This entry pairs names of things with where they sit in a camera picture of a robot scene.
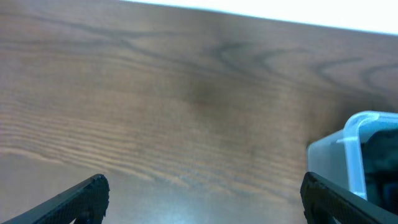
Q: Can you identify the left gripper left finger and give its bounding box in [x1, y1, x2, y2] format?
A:
[3, 174, 109, 224]

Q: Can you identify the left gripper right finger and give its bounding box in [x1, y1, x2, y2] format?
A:
[300, 172, 397, 224]

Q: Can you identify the red blue plaid cloth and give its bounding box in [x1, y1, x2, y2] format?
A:
[361, 129, 397, 214]

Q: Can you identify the clear plastic storage bin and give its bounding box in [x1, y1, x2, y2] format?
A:
[307, 111, 397, 200]

